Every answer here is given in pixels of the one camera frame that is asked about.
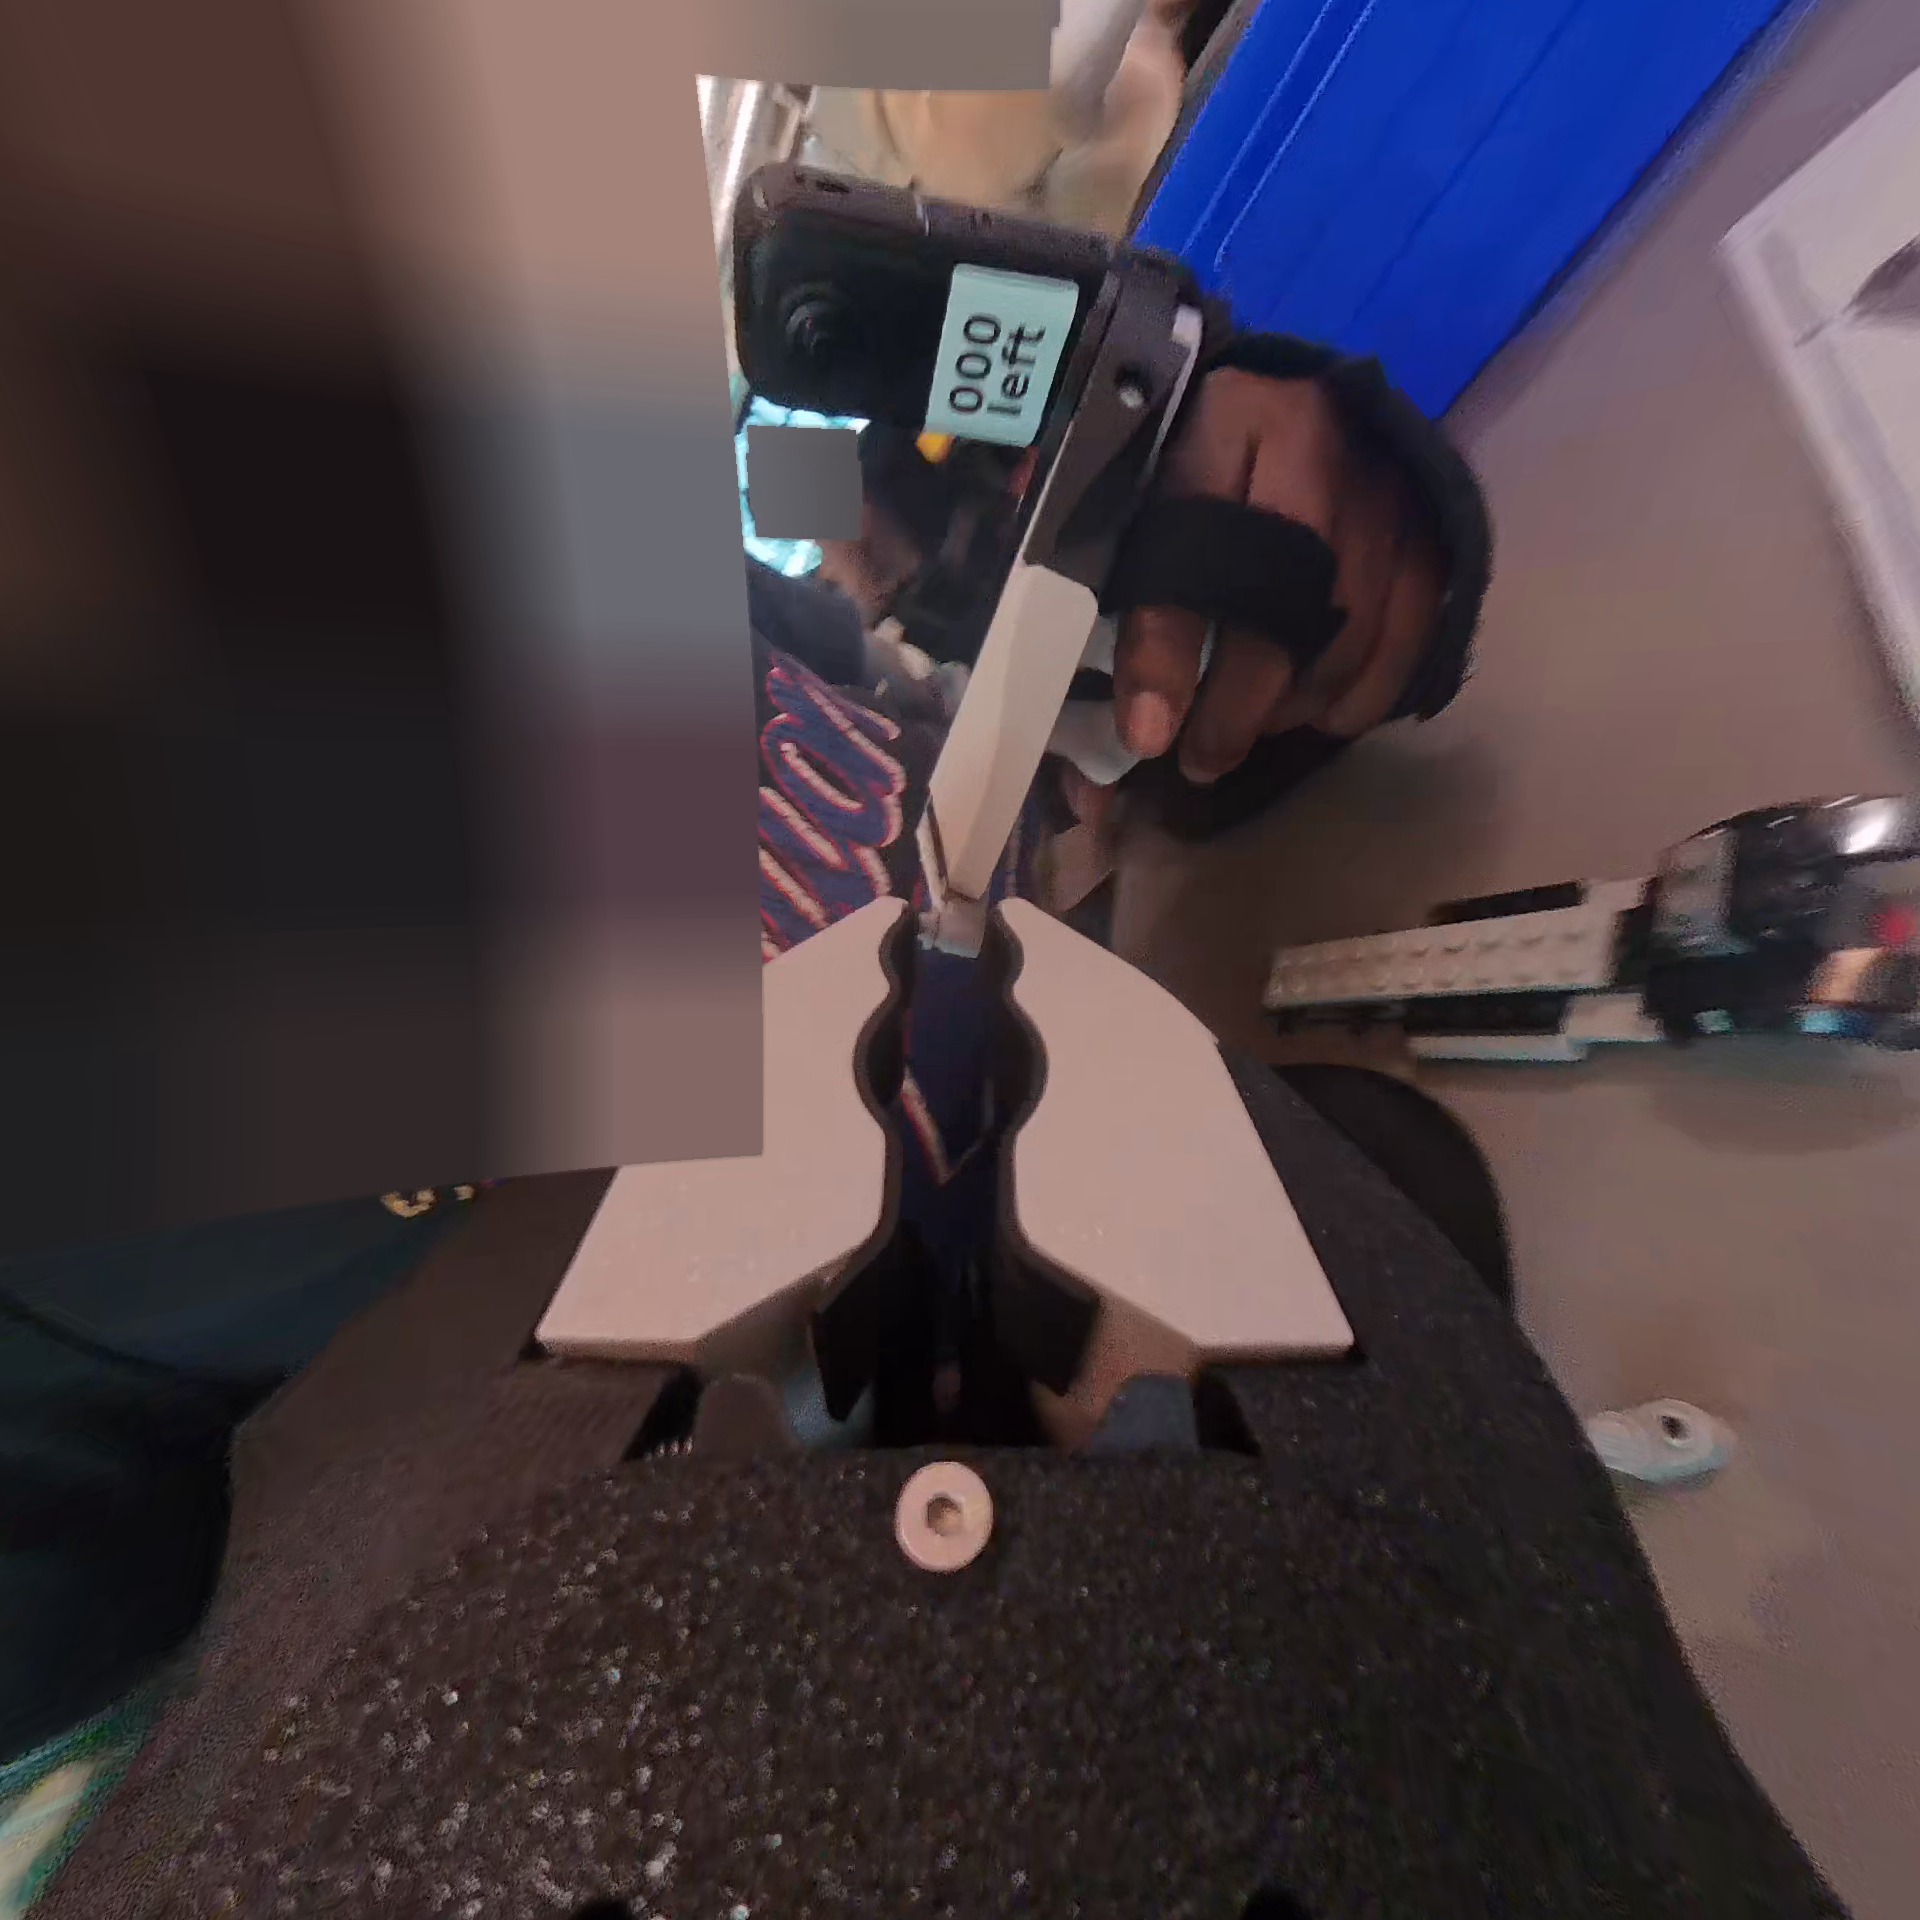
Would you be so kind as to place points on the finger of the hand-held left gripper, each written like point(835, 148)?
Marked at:
point(1014, 721)

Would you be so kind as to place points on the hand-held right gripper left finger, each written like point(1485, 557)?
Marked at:
point(721, 1244)

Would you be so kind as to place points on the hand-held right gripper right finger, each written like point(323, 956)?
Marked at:
point(1155, 1200)

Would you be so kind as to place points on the small grey lego piece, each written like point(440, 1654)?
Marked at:
point(953, 927)

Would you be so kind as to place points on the grey lego car chassis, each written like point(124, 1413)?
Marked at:
point(1652, 945)

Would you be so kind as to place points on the blue plastic bin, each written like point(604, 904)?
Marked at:
point(1425, 166)

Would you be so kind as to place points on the person's left hand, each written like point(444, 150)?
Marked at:
point(1291, 600)

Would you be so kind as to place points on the dark printed shirt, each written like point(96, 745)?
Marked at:
point(840, 781)

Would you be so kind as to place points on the teal camouflage clothing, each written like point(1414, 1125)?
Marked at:
point(60, 1823)

